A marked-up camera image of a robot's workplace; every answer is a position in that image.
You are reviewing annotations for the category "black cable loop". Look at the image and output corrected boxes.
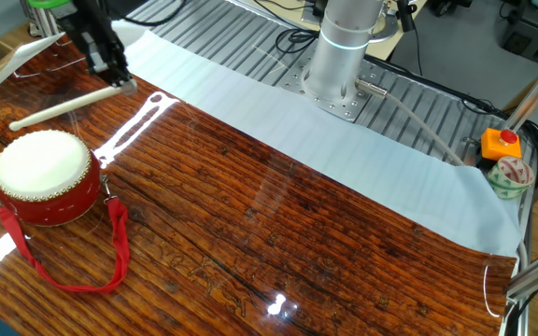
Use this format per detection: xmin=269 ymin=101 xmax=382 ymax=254
xmin=249 ymin=0 xmax=327 ymax=55

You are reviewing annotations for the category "green wrist adapter ring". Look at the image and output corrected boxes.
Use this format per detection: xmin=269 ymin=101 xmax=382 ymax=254
xmin=28 ymin=0 xmax=72 ymax=9

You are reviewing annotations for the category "white cloth sheet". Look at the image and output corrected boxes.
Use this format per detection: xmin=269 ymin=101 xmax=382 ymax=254
xmin=0 ymin=21 xmax=523 ymax=259

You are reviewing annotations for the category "glossy wood grain mat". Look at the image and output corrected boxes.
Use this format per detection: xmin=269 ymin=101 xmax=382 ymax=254
xmin=0 ymin=35 xmax=518 ymax=336

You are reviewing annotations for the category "black clamp mount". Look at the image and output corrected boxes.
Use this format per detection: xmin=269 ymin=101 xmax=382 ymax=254
xmin=392 ymin=0 xmax=418 ymax=34

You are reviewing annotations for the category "red drum with white head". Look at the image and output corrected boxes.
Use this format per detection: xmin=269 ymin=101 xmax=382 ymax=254
xmin=0 ymin=129 xmax=103 ymax=229

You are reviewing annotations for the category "black cable bundle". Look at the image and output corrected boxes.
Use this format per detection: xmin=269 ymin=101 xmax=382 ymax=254
xmin=364 ymin=53 xmax=538 ymax=188

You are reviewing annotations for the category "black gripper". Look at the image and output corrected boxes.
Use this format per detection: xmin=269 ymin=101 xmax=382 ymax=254
xmin=56 ymin=0 xmax=138 ymax=97

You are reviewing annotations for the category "grey equipment box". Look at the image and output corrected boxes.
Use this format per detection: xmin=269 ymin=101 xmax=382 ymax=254
xmin=502 ymin=16 xmax=538 ymax=62

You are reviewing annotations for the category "black floor device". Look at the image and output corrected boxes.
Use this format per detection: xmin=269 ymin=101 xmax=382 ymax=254
xmin=425 ymin=0 xmax=474 ymax=18

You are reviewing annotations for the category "tape roll with red triangles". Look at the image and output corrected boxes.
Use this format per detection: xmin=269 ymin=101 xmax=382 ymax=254
xmin=486 ymin=156 xmax=535 ymax=201

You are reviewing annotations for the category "cream wooden drumstick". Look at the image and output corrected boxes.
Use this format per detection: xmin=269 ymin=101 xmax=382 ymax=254
xmin=8 ymin=83 xmax=128 ymax=133

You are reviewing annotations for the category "red fabric drum strap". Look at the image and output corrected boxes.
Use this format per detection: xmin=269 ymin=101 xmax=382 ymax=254
xmin=0 ymin=195 xmax=131 ymax=294

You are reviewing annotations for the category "grey hose with metal connector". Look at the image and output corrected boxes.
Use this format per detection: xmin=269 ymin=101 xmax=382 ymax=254
xmin=355 ymin=77 xmax=467 ymax=168

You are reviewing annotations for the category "orange emergency stop button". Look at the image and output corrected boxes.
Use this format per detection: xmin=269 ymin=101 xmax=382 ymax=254
xmin=480 ymin=128 xmax=523 ymax=162

